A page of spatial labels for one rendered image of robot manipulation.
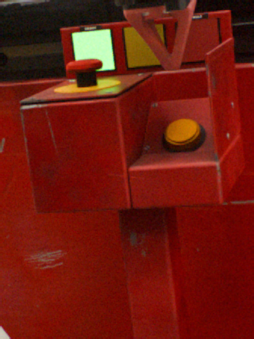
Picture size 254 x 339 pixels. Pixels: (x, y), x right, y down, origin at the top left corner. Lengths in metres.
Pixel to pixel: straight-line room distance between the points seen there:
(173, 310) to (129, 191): 0.16
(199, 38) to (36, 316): 0.53
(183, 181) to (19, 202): 0.45
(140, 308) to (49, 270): 0.33
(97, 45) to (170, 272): 0.27
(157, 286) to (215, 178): 0.16
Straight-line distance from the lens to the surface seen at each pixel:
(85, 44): 1.06
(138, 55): 1.04
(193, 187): 0.90
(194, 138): 0.95
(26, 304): 1.36
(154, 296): 1.00
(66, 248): 1.29
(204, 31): 1.02
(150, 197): 0.91
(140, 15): 0.89
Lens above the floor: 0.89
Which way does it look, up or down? 12 degrees down
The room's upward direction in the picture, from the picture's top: 7 degrees counter-clockwise
